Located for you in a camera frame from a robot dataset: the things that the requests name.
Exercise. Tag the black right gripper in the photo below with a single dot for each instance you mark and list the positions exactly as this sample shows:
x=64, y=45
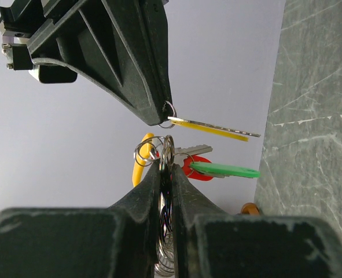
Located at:
x=23, y=37

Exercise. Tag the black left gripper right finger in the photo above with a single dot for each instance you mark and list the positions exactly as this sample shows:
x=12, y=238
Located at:
x=209, y=242

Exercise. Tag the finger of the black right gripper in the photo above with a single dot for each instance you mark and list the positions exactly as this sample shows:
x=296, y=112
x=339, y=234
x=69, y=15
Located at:
x=121, y=46

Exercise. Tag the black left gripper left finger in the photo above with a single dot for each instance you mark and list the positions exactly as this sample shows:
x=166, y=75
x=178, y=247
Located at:
x=118, y=241

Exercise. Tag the green key tag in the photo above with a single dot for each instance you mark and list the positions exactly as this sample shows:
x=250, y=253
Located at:
x=213, y=169

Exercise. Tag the yellow handled chain keyring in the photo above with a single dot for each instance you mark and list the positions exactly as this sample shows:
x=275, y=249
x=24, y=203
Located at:
x=161, y=150

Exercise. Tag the orange key tag with key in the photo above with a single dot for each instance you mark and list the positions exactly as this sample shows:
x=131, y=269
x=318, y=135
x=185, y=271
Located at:
x=174, y=120

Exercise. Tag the red tag on keyring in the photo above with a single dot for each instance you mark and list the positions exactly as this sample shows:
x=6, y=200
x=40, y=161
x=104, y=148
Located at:
x=187, y=165

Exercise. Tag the wooden tiered rack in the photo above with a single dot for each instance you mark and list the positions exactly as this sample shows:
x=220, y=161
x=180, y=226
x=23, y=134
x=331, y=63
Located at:
x=250, y=209

